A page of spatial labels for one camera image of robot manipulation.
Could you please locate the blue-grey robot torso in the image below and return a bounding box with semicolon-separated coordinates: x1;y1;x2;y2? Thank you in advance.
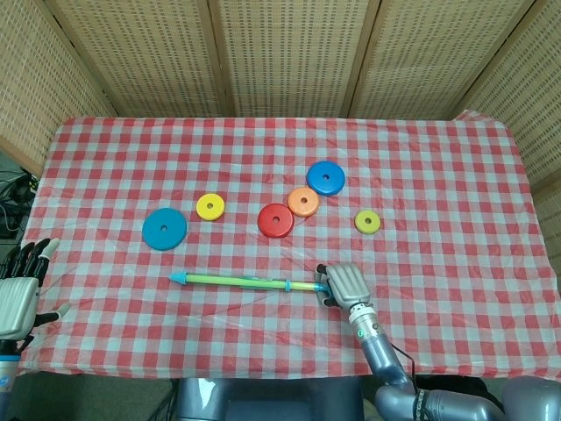
174;376;365;421

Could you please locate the yellow plastic disc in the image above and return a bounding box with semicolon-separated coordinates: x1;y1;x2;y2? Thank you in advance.
195;193;226;223

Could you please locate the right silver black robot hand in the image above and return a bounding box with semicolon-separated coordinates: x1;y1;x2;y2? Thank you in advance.
314;262;373;310

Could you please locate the blue plastic disc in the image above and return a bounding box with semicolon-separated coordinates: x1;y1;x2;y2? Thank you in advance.
305;161;346;196

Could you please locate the red plastic disc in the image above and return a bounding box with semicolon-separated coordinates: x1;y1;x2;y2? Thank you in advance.
257;203;295;239

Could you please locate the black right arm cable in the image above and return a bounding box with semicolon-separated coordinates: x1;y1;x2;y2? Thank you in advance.
388;343;424;421

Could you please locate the small olive plastic disc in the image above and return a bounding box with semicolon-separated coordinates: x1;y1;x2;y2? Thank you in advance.
353;210;382;236

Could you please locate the green blue toy rod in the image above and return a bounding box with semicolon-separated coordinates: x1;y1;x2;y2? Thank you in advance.
168;271;330;295

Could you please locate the red white checkered tablecloth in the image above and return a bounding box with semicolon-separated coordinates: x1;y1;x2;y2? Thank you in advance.
17;109;554;382

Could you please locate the black cable bundle with plugs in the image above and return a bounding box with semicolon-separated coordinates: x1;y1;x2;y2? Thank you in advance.
0;166;39;240

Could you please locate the large teal plastic disc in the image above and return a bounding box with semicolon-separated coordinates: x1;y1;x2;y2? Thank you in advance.
142;208;188;252

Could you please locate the woven bamboo screen panel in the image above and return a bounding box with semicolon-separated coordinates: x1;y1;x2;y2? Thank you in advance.
348;0;549;119
0;0;117;176
455;0;561;282
208;0;381;118
43;0;240;118

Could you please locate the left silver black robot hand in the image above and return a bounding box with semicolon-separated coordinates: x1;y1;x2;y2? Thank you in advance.
0;238;71;341

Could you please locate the orange plastic disc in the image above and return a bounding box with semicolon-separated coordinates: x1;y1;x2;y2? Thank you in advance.
287;187;321;218

